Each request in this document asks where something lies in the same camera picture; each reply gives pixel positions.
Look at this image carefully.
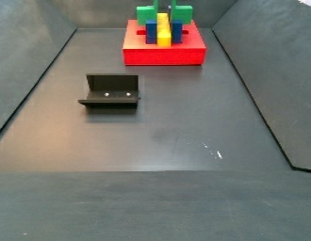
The green stepped block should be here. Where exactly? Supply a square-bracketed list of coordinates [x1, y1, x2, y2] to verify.
[136, 0, 193, 25]

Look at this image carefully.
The black angle fixture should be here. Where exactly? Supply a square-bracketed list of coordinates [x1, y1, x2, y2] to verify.
[77, 73, 140, 106]

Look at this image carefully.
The red board base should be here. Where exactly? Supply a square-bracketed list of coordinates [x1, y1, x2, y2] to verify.
[122, 20, 208, 66]

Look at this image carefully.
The yellow long bar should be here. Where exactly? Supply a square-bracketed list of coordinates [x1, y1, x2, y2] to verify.
[157, 13, 170, 47]

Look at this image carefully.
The blue post left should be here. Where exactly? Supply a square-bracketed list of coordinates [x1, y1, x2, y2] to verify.
[145, 20, 157, 44]

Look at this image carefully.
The blue post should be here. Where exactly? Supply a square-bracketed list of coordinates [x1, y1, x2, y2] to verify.
[145, 20, 157, 44]
[170, 20, 182, 43]

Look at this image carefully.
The blue post right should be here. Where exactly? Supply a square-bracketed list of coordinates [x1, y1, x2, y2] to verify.
[170, 20, 182, 43]

